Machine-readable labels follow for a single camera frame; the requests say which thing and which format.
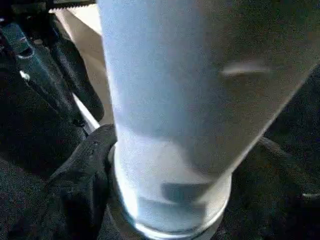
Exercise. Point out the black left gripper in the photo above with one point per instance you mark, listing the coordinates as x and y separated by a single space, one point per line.
25 15

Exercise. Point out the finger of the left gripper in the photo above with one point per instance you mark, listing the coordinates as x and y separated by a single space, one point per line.
80 75

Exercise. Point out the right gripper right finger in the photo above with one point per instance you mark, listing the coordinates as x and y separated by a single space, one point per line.
275 200

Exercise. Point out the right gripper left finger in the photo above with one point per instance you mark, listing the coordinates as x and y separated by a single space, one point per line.
85 180

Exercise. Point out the white plastic table leg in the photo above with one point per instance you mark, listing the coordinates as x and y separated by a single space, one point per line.
162 87

